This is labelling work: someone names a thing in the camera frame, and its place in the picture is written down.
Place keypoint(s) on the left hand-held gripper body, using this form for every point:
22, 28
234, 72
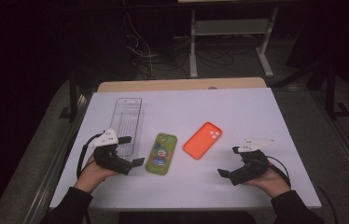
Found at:
110, 160

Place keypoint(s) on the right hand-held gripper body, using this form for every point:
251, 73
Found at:
252, 165

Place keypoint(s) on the clear plastic rack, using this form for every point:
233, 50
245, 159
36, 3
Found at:
127, 118

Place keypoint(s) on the green cartoon phone case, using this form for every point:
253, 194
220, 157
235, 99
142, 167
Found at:
161, 154

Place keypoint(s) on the orange phone case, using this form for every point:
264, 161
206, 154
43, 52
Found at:
202, 140

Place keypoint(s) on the person's left hand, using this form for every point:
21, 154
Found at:
91, 175

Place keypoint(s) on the person's right hand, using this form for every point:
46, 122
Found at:
272, 183

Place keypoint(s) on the black metal stand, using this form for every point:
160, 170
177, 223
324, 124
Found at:
331, 90
73, 93

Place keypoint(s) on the white metal table frame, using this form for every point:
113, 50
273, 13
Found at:
231, 27

